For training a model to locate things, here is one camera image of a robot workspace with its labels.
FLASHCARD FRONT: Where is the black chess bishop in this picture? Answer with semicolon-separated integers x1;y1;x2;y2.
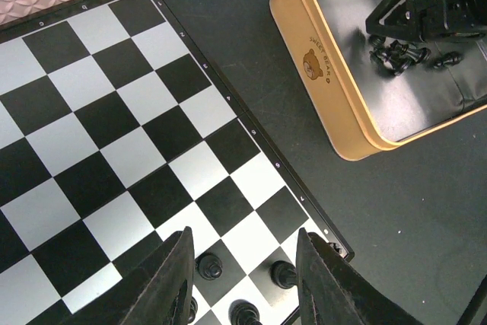
229;300;262;325

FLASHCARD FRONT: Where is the yellow tin tray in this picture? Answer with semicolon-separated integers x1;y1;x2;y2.
269;0;486;161

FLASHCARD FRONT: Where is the pile of black chess pieces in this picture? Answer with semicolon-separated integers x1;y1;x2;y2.
368;35;464;76

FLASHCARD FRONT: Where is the black and grey chessboard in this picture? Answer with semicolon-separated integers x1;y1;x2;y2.
1;0;352;324

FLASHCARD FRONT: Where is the black chess king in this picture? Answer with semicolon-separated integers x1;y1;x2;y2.
188;297;198;324

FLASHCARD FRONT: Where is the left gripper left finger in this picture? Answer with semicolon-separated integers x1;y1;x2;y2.
121;226;195;324

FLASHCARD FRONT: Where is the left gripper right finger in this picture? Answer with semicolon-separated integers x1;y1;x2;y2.
296;228;415;324

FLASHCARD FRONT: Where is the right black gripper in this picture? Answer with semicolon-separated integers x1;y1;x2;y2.
365;0;486;42

